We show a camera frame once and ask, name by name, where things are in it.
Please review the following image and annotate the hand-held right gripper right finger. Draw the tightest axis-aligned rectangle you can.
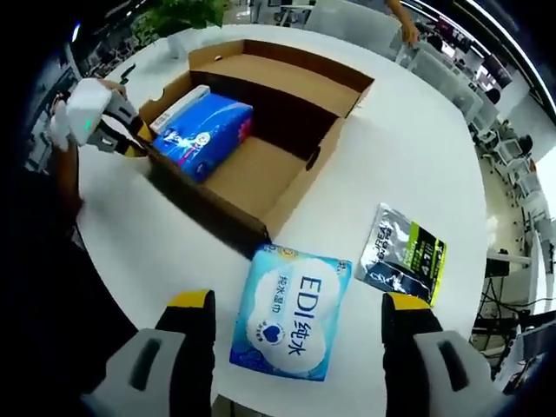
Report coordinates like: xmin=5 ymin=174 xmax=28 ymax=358
xmin=381 ymin=291 xmax=506 ymax=417

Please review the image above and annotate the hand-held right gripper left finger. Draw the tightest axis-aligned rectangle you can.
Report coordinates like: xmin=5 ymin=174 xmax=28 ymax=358
xmin=79 ymin=288 xmax=217 ymax=417

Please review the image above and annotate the white long carton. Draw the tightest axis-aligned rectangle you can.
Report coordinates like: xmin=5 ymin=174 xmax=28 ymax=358
xmin=149 ymin=84 xmax=213 ymax=136

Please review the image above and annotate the blue flowered tissue pack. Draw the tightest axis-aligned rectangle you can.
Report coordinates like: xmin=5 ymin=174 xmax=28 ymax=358
xmin=150 ymin=92 xmax=255 ymax=184

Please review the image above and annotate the brown cardboard shoe box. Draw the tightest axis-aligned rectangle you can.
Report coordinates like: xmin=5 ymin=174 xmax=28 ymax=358
xmin=137 ymin=38 xmax=376 ymax=262

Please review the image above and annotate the silver black mask sachet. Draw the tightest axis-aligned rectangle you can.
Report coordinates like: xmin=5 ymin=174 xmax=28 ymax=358
xmin=354 ymin=202 xmax=448 ymax=306

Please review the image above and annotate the light blue wet wipes pack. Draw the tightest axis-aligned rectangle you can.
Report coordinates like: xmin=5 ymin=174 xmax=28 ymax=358
xmin=228 ymin=242 xmax=354 ymax=383

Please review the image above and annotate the person's left hand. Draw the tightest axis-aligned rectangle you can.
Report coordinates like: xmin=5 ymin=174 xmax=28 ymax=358
xmin=98 ymin=79 xmax=129 ymax=103

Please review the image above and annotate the small black device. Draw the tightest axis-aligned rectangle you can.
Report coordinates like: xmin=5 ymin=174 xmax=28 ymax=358
xmin=116 ymin=63 xmax=136 ymax=87

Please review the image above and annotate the person's black shirt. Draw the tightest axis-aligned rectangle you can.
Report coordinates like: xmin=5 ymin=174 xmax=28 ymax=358
xmin=25 ymin=190 xmax=147 ymax=417

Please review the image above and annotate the green plant in white pot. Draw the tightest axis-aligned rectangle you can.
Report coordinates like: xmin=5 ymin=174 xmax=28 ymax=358
xmin=132 ymin=0 xmax=234 ymax=61

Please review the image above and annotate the black monitor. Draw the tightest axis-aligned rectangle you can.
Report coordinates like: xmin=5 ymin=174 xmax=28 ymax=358
xmin=484 ymin=257 xmax=510 ymax=278

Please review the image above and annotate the row of white office chairs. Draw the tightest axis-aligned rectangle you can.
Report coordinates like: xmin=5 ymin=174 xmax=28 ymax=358
xmin=388 ymin=23 xmax=549 ymax=227

